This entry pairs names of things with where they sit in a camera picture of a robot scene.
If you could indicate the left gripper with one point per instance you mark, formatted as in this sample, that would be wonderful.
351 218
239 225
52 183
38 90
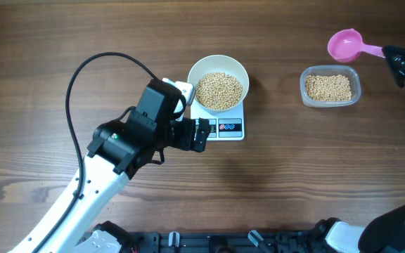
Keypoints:
189 127

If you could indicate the pink measuring scoop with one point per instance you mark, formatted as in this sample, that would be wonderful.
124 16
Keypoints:
347 45

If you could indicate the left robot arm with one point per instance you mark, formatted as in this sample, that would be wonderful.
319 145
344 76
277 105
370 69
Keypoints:
117 151

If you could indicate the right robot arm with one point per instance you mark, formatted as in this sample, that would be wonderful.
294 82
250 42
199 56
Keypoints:
385 233

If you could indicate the white digital kitchen scale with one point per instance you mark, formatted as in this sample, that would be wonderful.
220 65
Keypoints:
226 125

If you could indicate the soybeans in bowl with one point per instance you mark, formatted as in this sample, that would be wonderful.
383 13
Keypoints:
218 91

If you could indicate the white bowl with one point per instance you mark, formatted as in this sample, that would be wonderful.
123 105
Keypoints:
220 63

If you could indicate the yellow soybeans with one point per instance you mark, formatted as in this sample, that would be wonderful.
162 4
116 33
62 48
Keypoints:
328 88

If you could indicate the clear plastic container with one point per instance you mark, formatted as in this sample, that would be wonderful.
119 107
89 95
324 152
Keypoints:
328 70

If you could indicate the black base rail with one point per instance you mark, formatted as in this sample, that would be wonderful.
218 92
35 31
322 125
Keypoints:
254 241

